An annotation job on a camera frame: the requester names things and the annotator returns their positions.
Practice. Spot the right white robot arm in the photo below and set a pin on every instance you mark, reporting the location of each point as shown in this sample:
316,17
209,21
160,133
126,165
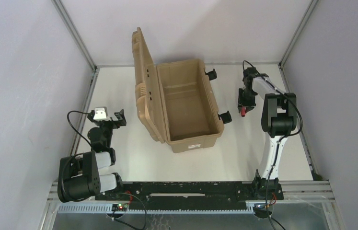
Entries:
278,120

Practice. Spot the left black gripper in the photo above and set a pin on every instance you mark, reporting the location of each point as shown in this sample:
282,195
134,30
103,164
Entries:
114,123

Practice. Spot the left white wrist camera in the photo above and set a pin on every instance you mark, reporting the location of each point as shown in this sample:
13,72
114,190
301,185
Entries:
100,114

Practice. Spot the left aluminium frame post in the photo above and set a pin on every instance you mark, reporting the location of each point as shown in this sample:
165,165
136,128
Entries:
71,27

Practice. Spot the tan plastic storage bin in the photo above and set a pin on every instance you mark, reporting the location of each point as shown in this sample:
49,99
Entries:
175,101

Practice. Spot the left control board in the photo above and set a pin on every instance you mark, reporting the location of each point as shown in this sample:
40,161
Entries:
121,207

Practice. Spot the aluminium frame post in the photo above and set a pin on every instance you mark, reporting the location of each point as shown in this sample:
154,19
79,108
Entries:
71,27
301,26

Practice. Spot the right control board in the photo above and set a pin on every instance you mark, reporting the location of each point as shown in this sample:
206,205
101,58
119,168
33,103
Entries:
263,207

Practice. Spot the control board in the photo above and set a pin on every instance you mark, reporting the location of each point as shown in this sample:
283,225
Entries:
121,207
263,207

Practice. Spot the slotted grey cable duct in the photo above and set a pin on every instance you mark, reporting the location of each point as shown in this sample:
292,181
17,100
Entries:
94,208

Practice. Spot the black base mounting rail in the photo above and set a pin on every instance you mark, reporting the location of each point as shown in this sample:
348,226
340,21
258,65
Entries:
192,195

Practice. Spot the red black screwdriver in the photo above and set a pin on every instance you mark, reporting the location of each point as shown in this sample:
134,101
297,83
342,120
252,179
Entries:
243,112

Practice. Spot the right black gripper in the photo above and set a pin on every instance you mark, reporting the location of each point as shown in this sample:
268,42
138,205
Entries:
244,102

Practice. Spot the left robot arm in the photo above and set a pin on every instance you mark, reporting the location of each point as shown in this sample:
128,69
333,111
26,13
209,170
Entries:
79,177

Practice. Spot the lower black bin latch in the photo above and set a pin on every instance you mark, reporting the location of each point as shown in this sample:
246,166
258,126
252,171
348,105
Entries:
225,117

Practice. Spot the right aluminium frame post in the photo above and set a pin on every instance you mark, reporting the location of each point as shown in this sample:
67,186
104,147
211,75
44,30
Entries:
301,26

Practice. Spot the upper black bin latch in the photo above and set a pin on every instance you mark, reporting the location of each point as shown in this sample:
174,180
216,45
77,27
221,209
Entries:
212,75

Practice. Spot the black bin latch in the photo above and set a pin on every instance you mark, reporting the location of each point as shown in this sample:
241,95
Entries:
225,117
212,75

